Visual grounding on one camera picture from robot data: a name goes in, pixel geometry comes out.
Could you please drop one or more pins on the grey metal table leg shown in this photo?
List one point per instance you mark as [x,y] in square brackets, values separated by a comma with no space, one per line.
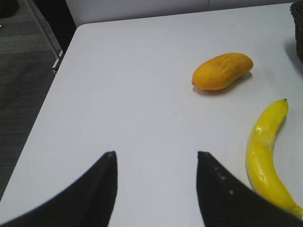
[57,54]

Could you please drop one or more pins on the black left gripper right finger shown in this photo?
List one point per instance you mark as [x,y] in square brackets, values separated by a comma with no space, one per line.
[224,201]

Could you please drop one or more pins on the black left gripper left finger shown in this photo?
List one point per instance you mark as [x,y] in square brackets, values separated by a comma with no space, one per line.
[88,202]

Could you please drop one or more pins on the orange yellow mango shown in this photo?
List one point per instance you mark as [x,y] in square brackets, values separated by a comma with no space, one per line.
[221,71]

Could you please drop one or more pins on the yellow banana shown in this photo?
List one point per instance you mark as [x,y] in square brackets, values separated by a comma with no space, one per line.
[260,166]

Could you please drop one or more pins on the black wicker basket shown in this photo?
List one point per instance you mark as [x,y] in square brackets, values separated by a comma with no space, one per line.
[296,10]

